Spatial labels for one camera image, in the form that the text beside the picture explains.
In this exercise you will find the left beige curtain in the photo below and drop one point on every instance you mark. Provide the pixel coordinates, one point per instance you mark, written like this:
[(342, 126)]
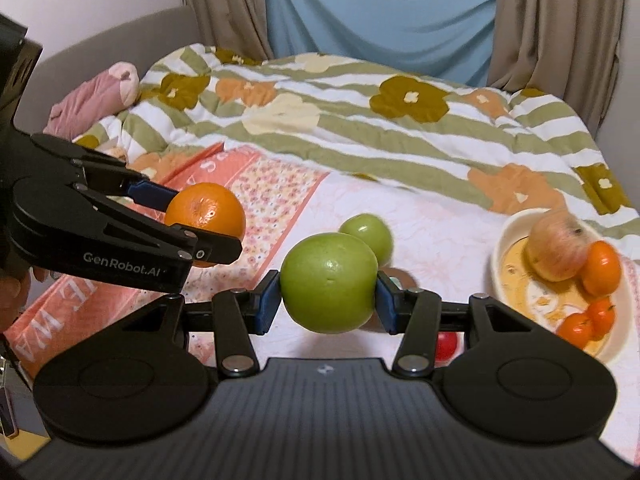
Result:
[(238, 25)]

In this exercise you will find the green striped floral duvet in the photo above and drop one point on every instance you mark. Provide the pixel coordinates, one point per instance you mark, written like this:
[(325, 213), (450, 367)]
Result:
[(503, 152)]

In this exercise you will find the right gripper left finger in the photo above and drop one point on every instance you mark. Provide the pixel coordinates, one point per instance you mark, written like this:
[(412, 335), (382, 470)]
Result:
[(232, 316)]

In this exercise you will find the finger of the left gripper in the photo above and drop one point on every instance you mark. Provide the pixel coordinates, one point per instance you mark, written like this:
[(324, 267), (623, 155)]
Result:
[(112, 177), (136, 240)]

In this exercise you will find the red cherry tomato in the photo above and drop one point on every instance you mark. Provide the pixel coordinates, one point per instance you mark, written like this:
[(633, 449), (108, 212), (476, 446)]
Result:
[(446, 346)]

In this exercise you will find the small green apple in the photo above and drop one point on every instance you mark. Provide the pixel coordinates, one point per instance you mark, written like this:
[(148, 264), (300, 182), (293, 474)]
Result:
[(372, 230)]

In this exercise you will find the small tangerine left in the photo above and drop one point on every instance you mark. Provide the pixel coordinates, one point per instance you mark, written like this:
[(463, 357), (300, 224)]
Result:
[(576, 329)]

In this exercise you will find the blue cloth under window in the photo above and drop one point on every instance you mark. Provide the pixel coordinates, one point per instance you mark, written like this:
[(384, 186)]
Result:
[(446, 39)]

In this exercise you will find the right beige curtain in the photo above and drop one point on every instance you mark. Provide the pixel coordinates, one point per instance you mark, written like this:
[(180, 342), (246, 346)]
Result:
[(569, 48)]

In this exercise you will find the grey upholstered headboard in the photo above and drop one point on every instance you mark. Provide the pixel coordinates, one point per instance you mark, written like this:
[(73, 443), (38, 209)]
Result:
[(141, 42)]

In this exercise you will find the beige curtain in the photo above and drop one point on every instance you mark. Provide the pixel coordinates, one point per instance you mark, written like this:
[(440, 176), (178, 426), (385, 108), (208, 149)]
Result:
[(569, 48), (238, 25)]

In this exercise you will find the small tangerine right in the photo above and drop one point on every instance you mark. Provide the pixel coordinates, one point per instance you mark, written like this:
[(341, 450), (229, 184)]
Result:
[(602, 315)]

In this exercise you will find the cream fruit bowl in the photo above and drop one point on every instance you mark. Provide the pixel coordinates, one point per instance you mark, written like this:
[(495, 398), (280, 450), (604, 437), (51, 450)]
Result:
[(519, 287)]

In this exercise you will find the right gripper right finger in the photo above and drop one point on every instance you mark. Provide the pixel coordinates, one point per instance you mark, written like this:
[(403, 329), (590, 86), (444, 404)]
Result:
[(419, 315)]

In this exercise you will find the red yellow apple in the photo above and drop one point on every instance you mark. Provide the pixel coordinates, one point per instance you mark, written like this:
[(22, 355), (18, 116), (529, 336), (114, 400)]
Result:
[(557, 246)]

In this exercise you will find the person's left hand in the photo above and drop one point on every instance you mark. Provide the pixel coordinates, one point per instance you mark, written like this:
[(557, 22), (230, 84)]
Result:
[(16, 294)]

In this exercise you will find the large green apple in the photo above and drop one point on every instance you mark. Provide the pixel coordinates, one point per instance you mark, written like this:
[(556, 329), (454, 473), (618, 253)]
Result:
[(328, 281)]

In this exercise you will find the orange tangerine upper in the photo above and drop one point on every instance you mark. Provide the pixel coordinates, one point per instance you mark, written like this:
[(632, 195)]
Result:
[(602, 271)]

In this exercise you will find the pink plush pillow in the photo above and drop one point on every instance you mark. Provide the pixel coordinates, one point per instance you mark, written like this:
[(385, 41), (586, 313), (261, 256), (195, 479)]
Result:
[(107, 93)]

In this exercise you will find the small tangerine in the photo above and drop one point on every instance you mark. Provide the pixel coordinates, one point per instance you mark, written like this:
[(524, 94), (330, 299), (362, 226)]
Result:
[(602, 315), (576, 329)]

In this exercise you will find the large orange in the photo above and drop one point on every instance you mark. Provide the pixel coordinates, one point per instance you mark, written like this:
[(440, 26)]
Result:
[(207, 206)]

